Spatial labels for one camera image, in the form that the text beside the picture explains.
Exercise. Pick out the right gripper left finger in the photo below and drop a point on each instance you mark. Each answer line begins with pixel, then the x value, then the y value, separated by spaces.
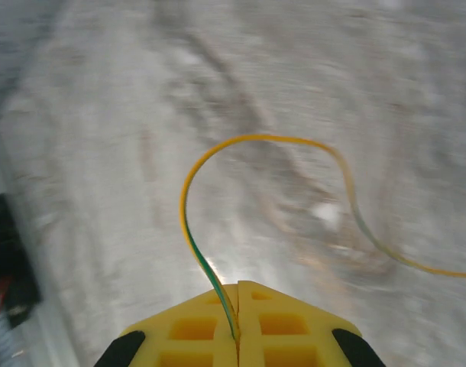
pixel 187 329

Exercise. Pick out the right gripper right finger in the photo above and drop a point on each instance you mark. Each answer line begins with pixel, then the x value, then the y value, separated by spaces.
pixel 294 329

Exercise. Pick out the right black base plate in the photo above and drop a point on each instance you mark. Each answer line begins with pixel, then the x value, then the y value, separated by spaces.
pixel 11 260

